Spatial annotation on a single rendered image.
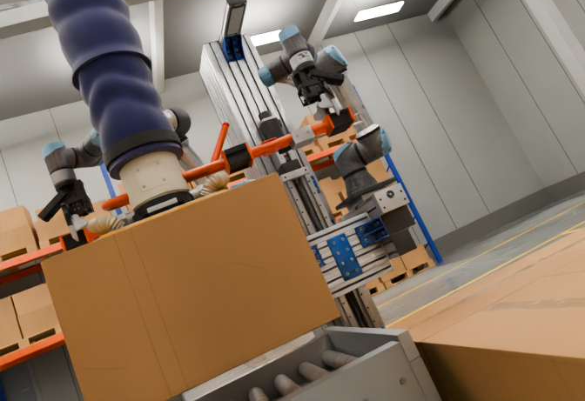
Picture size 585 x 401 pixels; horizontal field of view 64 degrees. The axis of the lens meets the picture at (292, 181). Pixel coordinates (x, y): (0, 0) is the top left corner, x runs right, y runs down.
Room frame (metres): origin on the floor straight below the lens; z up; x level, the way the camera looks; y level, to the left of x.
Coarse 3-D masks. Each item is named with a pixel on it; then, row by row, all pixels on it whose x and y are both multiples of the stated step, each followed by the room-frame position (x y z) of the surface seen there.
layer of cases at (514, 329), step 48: (576, 240) 1.63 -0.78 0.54; (480, 288) 1.56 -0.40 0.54; (528, 288) 1.25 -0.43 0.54; (576, 288) 1.06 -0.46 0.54; (432, 336) 1.21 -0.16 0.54; (480, 336) 1.03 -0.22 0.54; (528, 336) 0.89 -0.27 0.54; (576, 336) 0.79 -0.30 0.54; (480, 384) 1.02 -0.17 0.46; (528, 384) 0.86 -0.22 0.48; (576, 384) 0.74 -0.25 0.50
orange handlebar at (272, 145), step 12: (324, 132) 1.46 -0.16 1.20; (264, 144) 1.35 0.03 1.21; (276, 144) 1.37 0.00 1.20; (288, 144) 1.42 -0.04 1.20; (264, 156) 1.40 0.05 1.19; (204, 168) 1.30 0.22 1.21; (216, 168) 1.32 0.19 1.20; (192, 180) 1.34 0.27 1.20; (108, 204) 1.24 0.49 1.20; (120, 204) 1.28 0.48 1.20
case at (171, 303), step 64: (256, 192) 1.16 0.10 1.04; (64, 256) 1.04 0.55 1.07; (128, 256) 1.08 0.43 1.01; (192, 256) 1.11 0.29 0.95; (256, 256) 1.15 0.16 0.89; (64, 320) 1.03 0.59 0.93; (128, 320) 1.06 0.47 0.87; (192, 320) 1.10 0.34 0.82; (256, 320) 1.13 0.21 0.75; (320, 320) 1.17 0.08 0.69; (128, 384) 1.05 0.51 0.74; (192, 384) 1.09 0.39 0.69
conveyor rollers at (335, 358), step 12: (324, 360) 1.63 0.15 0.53; (336, 360) 1.47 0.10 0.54; (348, 360) 1.36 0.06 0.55; (300, 372) 1.59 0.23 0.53; (312, 372) 1.42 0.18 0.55; (324, 372) 1.32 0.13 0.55; (276, 384) 1.54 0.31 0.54; (288, 384) 1.38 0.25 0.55; (252, 396) 1.47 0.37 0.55; (264, 396) 1.40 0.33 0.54
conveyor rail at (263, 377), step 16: (320, 336) 1.70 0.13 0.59; (288, 352) 1.65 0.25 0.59; (304, 352) 1.64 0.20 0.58; (320, 352) 1.66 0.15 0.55; (256, 368) 1.63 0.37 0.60; (272, 368) 1.61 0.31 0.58; (288, 368) 1.63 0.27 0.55; (224, 384) 1.58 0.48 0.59; (240, 384) 1.58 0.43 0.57; (256, 384) 1.59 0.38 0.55; (272, 384) 1.61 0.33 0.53; (192, 400) 1.55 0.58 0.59; (208, 400) 1.55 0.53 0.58; (224, 400) 1.57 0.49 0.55; (240, 400) 1.58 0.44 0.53
